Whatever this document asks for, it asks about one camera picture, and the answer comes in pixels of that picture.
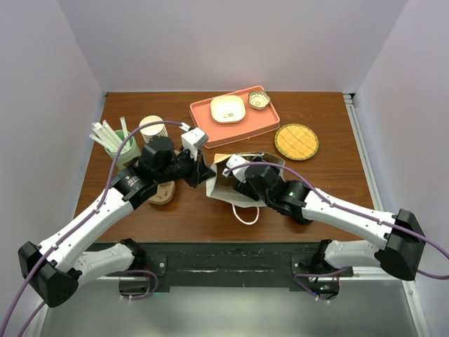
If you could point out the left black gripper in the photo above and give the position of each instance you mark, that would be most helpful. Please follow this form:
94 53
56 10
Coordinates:
200 171

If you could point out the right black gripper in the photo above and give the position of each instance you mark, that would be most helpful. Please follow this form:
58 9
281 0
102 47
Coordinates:
246 189

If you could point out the brown paper bag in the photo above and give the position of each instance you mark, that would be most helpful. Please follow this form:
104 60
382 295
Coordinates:
221 187

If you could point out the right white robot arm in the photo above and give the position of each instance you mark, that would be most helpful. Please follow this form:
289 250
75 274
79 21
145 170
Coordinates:
391 241

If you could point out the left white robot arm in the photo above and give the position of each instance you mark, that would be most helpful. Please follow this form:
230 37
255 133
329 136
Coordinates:
59 265

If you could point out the stack of paper cups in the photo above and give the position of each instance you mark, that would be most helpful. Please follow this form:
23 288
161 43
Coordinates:
152 131

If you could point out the green straw holder cup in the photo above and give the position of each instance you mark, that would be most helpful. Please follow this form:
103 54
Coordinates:
129 151

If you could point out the stack of black lids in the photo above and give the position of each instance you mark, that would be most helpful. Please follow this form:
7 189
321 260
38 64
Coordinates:
304 222

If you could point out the round woven yellow coaster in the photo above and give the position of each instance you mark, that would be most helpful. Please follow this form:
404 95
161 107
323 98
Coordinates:
296 142

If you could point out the pink serving tray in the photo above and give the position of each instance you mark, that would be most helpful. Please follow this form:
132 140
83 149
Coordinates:
254 123

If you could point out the cream square plate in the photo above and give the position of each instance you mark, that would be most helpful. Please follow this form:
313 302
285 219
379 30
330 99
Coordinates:
227 109

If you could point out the wrapped white straw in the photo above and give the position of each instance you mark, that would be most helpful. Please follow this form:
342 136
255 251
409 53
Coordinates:
111 134
108 145
98 130

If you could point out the small floral bowl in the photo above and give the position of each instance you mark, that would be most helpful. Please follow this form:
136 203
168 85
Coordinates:
259 100

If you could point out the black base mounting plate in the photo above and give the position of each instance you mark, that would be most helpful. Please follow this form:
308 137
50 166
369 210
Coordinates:
294 266

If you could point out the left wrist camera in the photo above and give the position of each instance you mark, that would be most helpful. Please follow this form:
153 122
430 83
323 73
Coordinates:
193 139

